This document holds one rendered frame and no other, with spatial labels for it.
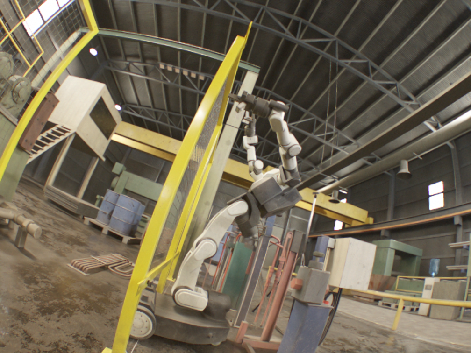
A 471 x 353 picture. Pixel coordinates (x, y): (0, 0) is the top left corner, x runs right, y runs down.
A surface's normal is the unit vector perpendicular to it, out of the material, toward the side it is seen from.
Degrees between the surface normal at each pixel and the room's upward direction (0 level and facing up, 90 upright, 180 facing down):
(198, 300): 90
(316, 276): 90
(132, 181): 90
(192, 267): 112
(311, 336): 90
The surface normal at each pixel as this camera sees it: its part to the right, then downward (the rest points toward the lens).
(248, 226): -0.04, -0.06
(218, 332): 0.60, -0.09
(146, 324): 0.31, -0.23
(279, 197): 0.18, -0.44
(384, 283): 0.18, 0.06
